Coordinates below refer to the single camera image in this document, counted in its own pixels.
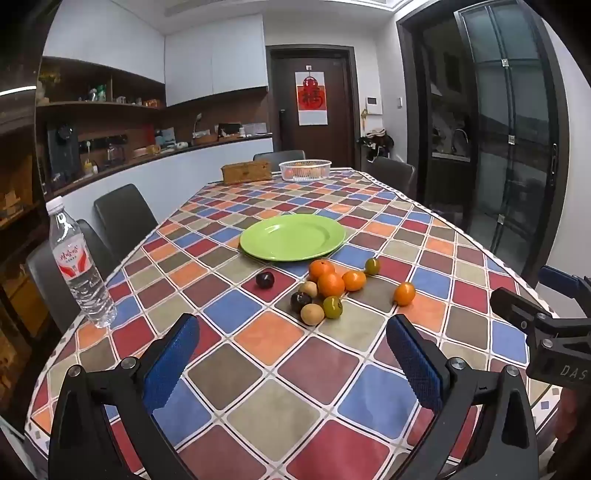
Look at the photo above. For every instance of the glass kettle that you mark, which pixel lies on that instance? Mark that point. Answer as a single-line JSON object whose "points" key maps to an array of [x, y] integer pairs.
{"points": [[115, 156]]}

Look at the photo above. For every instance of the white plastic basket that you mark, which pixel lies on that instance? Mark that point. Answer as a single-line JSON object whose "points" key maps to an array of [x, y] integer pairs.
{"points": [[304, 171]]}

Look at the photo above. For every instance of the white wall cabinets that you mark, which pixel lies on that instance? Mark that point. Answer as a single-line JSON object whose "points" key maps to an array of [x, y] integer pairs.
{"points": [[184, 60]]}

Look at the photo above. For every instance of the large orange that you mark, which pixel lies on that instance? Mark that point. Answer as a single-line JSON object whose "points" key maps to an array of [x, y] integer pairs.
{"points": [[331, 285]]}

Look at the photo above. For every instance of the small orange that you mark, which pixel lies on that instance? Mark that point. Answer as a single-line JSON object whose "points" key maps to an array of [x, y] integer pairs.
{"points": [[404, 293], [354, 280], [322, 266]]}

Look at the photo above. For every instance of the clear plastic water bottle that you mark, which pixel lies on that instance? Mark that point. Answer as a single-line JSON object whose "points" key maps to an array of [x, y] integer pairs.
{"points": [[78, 267]]}

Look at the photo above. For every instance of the oranges in white basket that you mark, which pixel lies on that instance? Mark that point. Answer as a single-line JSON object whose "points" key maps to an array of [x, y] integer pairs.
{"points": [[309, 169]]}

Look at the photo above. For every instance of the white intercom panel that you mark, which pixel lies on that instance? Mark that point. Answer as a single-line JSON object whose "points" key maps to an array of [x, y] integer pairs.
{"points": [[373, 105]]}

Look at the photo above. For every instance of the white kitchen counter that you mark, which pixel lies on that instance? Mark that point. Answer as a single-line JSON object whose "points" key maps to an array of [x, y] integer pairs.
{"points": [[184, 170]]}

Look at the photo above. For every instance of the grey dining chair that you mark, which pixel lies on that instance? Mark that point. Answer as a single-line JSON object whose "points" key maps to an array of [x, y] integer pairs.
{"points": [[392, 173], [122, 217], [51, 277], [279, 156]]}

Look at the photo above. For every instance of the wicker box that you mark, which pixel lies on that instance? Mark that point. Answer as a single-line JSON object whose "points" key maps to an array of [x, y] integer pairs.
{"points": [[246, 172]]}

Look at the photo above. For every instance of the yellow bottle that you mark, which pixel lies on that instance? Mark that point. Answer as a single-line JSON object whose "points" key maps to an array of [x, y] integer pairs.
{"points": [[88, 165]]}

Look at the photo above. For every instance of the green plate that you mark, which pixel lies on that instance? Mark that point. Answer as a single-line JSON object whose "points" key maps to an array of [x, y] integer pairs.
{"points": [[292, 237]]}

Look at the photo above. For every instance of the green tomato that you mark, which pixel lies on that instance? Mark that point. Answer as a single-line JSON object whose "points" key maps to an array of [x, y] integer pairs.
{"points": [[372, 266], [332, 307]]}

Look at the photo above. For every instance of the pile of clothes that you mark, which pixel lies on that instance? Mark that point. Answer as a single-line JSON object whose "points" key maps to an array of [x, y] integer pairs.
{"points": [[376, 143]]}

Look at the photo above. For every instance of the red and white door poster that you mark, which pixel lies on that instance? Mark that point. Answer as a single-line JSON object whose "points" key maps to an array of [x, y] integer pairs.
{"points": [[312, 99]]}

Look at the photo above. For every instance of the beige longan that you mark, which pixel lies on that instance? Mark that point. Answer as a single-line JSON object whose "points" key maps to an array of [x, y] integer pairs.
{"points": [[308, 289], [312, 314]]}

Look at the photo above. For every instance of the dark wooden door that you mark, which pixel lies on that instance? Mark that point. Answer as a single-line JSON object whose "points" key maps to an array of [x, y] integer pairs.
{"points": [[339, 138]]}

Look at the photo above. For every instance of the dark plum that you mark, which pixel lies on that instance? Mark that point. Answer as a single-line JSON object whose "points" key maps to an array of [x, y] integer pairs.
{"points": [[265, 280], [300, 302]]}

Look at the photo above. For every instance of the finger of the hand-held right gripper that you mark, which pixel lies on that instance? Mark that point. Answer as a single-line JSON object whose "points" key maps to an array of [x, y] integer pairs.
{"points": [[512, 307], [558, 279]]}

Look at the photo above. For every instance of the metal faucet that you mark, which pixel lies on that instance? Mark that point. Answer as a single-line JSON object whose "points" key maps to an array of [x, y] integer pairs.
{"points": [[459, 136]]}

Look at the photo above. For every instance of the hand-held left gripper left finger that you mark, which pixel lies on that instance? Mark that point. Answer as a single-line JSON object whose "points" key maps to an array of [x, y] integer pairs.
{"points": [[173, 364]]}

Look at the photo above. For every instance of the checkered tablecloth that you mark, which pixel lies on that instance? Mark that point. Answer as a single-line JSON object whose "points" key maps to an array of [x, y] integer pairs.
{"points": [[295, 369]]}

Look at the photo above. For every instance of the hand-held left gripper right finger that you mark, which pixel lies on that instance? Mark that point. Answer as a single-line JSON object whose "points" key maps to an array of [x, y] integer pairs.
{"points": [[415, 364]]}

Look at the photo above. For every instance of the white desk lamp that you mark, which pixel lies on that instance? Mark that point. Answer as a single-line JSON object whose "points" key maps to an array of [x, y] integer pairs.
{"points": [[197, 121]]}

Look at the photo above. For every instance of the glass sliding door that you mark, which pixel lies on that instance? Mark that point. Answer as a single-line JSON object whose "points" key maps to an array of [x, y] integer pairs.
{"points": [[508, 138]]}

